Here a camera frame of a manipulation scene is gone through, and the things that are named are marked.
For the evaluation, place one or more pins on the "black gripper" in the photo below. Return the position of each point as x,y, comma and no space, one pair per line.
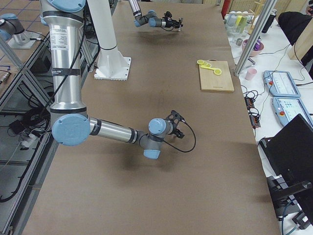
169,22
179,134

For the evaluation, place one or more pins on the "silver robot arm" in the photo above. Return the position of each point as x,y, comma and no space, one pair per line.
71,124
150,18

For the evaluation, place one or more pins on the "yellow cup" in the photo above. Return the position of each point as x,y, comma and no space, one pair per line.
238,19

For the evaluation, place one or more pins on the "wooden cup tree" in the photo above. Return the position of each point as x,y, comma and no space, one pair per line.
256,12

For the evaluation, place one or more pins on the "pink plastic cup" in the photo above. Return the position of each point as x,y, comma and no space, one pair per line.
251,72

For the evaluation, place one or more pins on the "yellow plastic spoon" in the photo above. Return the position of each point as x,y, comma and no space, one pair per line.
211,68

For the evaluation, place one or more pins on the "bamboo cutting board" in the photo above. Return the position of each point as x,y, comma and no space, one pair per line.
211,82

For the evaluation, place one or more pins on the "green tumbler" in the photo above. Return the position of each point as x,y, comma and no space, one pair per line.
242,24

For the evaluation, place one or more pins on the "pink bowl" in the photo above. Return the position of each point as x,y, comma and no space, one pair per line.
253,53

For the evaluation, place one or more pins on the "black water bottle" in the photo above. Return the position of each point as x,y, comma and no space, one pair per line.
270,20

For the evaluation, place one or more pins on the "lower teach pendant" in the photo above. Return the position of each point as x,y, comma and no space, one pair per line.
287,108

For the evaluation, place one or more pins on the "teach pendant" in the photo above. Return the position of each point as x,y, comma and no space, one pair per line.
287,108
280,83

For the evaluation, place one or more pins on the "black computer monitor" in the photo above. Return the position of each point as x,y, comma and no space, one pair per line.
290,154

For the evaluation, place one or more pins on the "upper teach pendant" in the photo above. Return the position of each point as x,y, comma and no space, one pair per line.
280,83

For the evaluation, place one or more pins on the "black power box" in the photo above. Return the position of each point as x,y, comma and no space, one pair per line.
41,65

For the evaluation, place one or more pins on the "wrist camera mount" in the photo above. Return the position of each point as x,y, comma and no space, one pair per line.
175,118
167,16

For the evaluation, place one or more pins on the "white pedestal column base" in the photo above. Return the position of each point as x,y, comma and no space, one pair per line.
111,64

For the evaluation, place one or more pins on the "aluminium frame post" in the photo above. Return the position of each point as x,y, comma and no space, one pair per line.
262,19

